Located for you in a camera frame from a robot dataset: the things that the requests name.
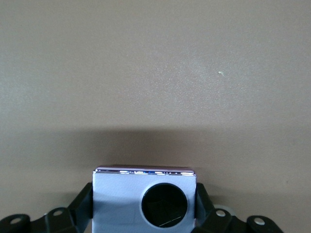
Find lilac flip phone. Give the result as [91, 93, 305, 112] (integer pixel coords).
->
[92, 165, 197, 233]

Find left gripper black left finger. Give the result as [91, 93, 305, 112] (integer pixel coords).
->
[0, 182, 94, 233]

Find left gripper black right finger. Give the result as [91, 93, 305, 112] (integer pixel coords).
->
[194, 182, 282, 233]

